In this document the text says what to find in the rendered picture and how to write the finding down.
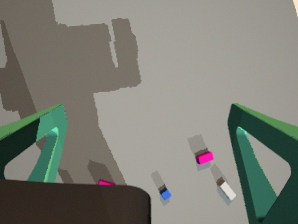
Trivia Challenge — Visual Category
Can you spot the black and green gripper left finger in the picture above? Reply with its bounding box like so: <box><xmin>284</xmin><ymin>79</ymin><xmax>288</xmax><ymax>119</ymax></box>
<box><xmin>0</xmin><ymin>104</ymin><xmax>67</xmax><ymax>183</ymax></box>

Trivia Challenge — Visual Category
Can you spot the small magenta block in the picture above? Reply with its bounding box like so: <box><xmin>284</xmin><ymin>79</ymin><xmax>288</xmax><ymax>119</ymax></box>
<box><xmin>98</xmin><ymin>179</ymin><xmax>115</xmax><ymax>185</ymax></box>
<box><xmin>195</xmin><ymin>151</ymin><xmax>213</xmax><ymax>165</ymax></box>

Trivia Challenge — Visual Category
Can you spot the small blue block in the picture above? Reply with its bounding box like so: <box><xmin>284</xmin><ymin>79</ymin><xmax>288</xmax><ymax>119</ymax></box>
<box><xmin>159</xmin><ymin>188</ymin><xmax>171</xmax><ymax>200</ymax></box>

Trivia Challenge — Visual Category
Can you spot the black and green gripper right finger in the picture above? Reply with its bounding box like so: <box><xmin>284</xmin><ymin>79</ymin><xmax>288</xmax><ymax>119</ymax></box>
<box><xmin>227</xmin><ymin>103</ymin><xmax>298</xmax><ymax>224</ymax></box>

